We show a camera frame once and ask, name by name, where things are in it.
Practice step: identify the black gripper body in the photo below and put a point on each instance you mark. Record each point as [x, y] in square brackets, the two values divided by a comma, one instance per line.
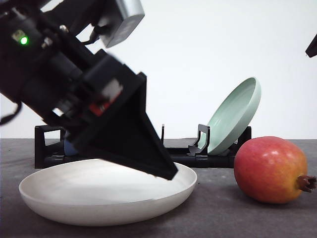
[50, 72]

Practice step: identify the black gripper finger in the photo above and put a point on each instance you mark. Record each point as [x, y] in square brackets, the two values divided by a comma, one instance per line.
[312, 49]
[125, 134]

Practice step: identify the white plate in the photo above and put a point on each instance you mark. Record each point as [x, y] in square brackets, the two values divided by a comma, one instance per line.
[96, 192]

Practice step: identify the red pomegranate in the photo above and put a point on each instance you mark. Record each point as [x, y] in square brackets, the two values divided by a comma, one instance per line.
[271, 169]

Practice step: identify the blue plate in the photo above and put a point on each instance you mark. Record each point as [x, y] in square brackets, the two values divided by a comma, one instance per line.
[69, 148]

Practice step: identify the mint green plate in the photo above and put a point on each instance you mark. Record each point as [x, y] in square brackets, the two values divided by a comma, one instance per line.
[233, 115]

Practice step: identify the black dish rack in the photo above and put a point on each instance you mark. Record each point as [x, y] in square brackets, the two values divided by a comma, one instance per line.
[49, 140]

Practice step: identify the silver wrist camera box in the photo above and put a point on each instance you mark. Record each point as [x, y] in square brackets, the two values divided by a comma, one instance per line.
[117, 25]

